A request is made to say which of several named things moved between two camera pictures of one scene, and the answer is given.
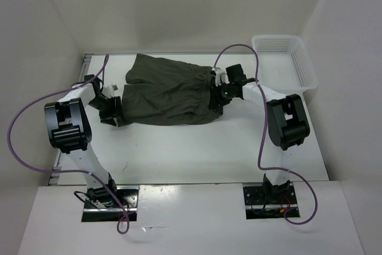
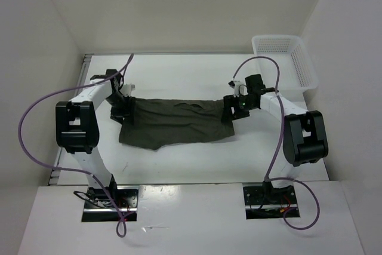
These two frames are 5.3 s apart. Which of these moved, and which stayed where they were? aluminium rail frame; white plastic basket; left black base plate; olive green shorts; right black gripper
Moved: olive green shorts; right black gripper
Stayed: aluminium rail frame; white plastic basket; left black base plate
